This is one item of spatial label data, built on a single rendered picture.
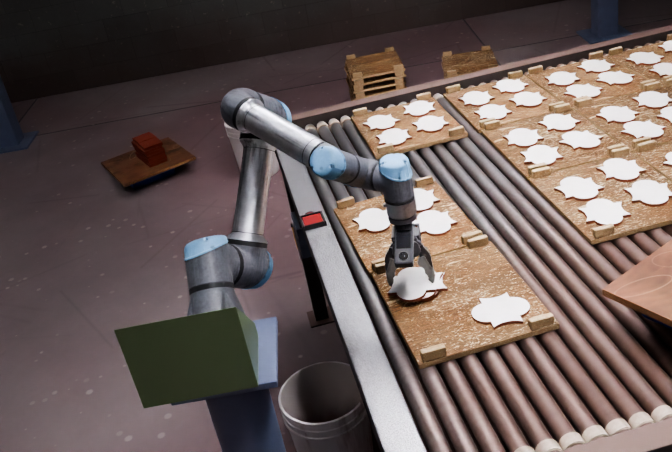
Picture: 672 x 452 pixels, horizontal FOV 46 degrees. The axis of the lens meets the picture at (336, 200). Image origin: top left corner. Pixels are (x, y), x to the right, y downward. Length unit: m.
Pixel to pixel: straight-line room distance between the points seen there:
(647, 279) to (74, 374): 2.64
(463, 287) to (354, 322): 0.30
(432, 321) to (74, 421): 1.97
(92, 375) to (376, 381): 2.09
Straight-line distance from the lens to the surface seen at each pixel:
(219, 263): 2.03
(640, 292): 1.87
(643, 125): 2.84
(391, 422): 1.76
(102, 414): 3.51
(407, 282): 2.06
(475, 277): 2.10
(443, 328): 1.94
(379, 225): 2.36
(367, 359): 1.92
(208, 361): 1.94
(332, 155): 1.82
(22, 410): 3.74
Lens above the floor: 2.14
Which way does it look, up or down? 28 degrees down
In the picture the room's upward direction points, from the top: 11 degrees counter-clockwise
